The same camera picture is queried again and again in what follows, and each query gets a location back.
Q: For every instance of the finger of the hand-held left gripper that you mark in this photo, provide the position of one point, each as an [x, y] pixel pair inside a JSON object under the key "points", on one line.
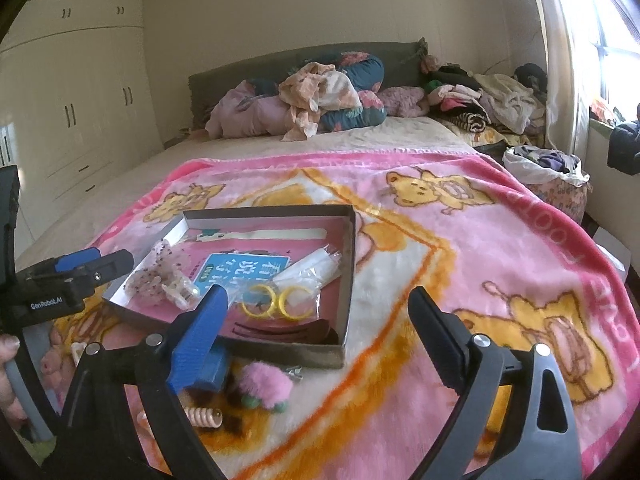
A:
{"points": [[115, 265], [75, 263]]}

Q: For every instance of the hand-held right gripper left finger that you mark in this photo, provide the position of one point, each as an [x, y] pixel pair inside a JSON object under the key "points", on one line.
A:
{"points": [[200, 335]]}

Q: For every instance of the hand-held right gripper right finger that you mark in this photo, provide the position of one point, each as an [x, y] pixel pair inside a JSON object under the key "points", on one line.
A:
{"points": [[442, 332]]}

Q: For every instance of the small blue box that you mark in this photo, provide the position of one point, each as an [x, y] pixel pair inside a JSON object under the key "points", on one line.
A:
{"points": [[216, 370]]}

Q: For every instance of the polka dot bow hair clip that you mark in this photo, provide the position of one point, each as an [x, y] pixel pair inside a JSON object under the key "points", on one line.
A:
{"points": [[155, 275]]}

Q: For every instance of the small white hair claw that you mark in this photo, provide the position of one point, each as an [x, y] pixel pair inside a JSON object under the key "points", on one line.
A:
{"points": [[180, 292]]}

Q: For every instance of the large white hair claw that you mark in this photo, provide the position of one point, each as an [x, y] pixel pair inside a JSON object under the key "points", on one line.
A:
{"points": [[76, 352]]}

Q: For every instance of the yellow bangles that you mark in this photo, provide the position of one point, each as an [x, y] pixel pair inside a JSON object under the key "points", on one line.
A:
{"points": [[272, 302]]}

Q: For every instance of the pink fuzzy hair clip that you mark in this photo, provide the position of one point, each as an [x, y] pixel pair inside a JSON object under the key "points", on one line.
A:
{"points": [[265, 385]]}

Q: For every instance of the shallow cardboard box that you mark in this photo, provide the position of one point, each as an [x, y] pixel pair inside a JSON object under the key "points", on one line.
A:
{"points": [[280, 355]]}

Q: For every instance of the long clear plastic packet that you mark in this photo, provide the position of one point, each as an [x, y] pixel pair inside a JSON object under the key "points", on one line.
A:
{"points": [[310, 265]]}

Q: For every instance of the person's left hand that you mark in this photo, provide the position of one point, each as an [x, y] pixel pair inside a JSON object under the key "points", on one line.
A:
{"points": [[10, 400]]}

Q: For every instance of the pink printed bear blanket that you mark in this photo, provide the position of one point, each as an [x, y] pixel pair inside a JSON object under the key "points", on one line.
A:
{"points": [[450, 260]]}

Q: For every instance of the bed with beige sheet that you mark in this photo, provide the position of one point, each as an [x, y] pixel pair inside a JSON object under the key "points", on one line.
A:
{"points": [[125, 175]]}

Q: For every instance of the small silver hair clip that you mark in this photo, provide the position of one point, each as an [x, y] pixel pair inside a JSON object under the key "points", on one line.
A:
{"points": [[295, 372]]}

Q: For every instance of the pink book with blue label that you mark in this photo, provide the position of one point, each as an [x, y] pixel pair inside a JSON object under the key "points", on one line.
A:
{"points": [[327, 307]]}

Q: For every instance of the cream built-in wardrobe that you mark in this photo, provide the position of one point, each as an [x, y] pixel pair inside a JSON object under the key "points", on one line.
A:
{"points": [[75, 110]]}

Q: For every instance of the floral fabric basket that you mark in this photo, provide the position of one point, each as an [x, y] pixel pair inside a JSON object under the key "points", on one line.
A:
{"points": [[560, 200]]}

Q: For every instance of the white paper box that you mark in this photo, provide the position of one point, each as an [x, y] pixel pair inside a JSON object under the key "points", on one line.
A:
{"points": [[612, 255]]}

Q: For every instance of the white bag of clothes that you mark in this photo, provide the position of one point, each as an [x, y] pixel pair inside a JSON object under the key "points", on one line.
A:
{"points": [[545, 162]]}

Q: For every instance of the pink quilt bundle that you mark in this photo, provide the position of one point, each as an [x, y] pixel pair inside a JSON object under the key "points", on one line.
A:
{"points": [[245, 110]]}

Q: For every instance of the pink crumpled garment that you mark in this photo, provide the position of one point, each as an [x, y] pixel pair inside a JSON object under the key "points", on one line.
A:
{"points": [[400, 100]]}

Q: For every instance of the pile of mixed clothes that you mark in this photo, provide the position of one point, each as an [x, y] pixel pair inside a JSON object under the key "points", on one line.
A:
{"points": [[490, 100]]}

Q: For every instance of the dark clothes on windowsill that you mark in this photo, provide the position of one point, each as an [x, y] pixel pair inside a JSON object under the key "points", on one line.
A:
{"points": [[625, 150]]}

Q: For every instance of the peach printed cloth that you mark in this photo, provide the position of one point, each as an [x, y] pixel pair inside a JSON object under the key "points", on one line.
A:
{"points": [[320, 92]]}

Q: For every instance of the pile of clothes on bed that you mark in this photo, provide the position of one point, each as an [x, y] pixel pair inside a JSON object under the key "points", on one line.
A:
{"points": [[365, 72]]}

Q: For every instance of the sheer white curtain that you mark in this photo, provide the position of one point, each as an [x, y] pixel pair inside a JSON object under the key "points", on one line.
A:
{"points": [[560, 60]]}

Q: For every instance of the bright window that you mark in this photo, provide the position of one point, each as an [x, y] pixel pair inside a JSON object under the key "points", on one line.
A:
{"points": [[620, 25]]}

